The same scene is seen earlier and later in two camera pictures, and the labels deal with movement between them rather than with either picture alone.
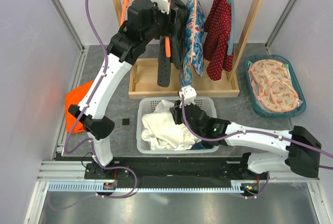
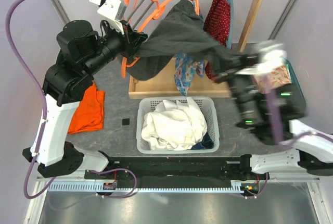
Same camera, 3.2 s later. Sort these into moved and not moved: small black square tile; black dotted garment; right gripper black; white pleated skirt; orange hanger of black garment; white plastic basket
Moved: black dotted garment; right gripper black; orange hanger of black garment
Not moved: small black square tile; white pleated skirt; white plastic basket
